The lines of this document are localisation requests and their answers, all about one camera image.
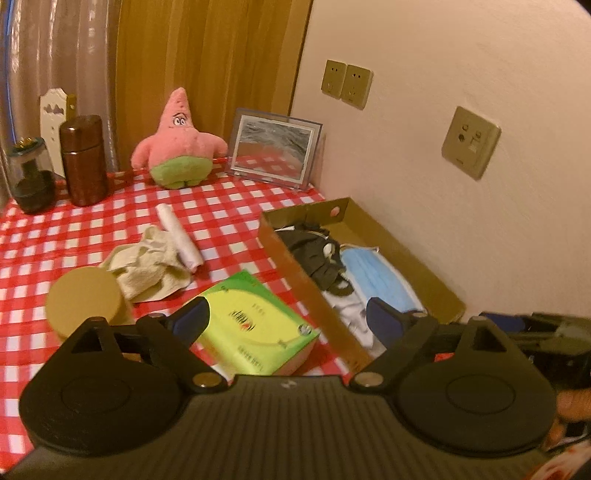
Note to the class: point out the beige wall socket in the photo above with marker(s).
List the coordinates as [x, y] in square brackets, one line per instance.
[356, 87]
[333, 78]

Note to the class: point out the person's right hand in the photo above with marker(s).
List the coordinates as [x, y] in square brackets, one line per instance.
[572, 406]

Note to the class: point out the sheer curtain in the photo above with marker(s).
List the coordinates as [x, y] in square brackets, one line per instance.
[55, 55]

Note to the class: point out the brown cylindrical canister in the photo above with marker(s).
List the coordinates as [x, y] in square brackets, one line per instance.
[84, 161]

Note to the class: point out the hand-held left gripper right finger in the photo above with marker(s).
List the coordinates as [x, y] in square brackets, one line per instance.
[381, 319]

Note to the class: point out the red checkered tablecloth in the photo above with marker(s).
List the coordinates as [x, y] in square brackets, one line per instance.
[221, 207]

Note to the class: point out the round tan container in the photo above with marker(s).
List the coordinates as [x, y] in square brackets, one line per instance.
[83, 295]

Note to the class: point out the white rolled cloth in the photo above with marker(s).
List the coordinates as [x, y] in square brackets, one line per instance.
[182, 240]

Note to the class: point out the brown cardboard box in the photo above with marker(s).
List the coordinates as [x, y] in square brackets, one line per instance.
[300, 272]

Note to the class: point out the pink starfish plush toy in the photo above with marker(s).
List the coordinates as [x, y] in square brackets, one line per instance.
[178, 143]

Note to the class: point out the wooden panel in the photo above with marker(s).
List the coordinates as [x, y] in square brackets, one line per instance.
[207, 55]

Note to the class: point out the blue face mask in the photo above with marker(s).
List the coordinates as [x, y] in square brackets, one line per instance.
[383, 277]

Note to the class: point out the large beige wall plate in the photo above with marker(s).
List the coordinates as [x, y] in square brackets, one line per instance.
[468, 143]

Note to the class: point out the green tissue box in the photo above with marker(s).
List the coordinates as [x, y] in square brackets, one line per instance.
[258, 323]

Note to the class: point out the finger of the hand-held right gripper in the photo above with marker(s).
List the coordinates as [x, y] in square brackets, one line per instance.
[545, 330]

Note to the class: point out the white wooden holder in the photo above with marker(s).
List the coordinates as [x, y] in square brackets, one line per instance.
[53, 115]

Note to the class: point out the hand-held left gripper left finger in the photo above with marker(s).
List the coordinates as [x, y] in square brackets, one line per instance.
[191, 319]

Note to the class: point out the clear picture frame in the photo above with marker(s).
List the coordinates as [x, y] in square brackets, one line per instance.
[272, 147]

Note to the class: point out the white cloth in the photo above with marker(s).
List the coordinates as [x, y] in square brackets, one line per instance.
[351, 316]
[182, 240]

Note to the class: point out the beige towel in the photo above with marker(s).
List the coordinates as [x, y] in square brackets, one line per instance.
[147, 267]

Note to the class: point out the glass jar with dark contents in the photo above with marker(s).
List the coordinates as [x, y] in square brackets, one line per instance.
[30, 184]

